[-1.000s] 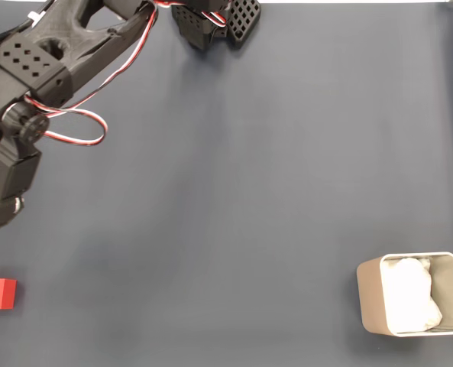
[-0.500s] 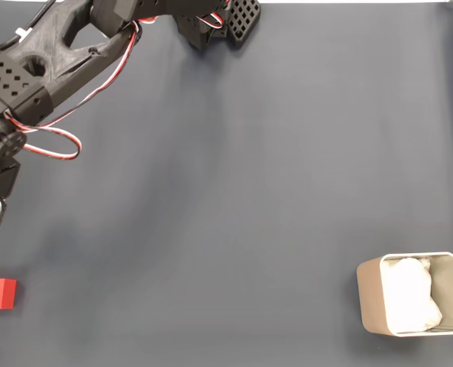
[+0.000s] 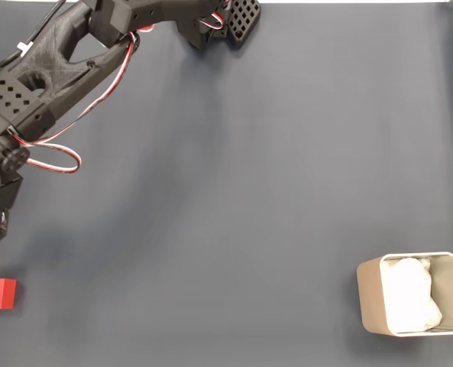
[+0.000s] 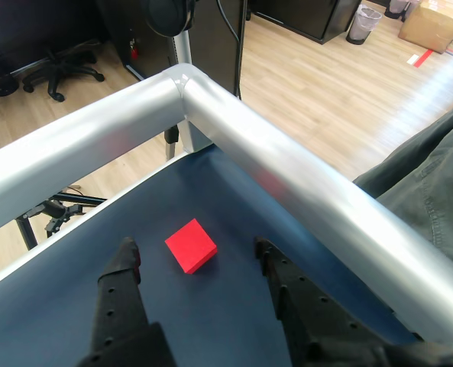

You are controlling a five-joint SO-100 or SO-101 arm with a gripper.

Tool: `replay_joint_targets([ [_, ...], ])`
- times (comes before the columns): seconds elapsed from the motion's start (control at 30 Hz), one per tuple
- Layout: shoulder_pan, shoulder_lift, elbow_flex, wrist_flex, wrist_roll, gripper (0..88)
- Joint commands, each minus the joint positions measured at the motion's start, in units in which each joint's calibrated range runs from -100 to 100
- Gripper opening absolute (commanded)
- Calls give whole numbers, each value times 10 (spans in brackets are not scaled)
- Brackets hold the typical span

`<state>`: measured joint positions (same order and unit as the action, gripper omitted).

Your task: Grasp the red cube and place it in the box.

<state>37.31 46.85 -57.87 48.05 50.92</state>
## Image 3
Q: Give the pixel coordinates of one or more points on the beige open-top box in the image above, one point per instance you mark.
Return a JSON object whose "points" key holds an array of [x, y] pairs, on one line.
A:
{"points": [[369, 298]]}

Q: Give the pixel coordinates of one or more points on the white crumpled paper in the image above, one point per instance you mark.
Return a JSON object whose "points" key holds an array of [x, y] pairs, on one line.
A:
{"points": [[405, 294]]}

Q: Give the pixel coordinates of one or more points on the dark grey table mat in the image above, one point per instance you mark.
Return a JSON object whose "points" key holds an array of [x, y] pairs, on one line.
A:
{"points": [[226, 229]]}

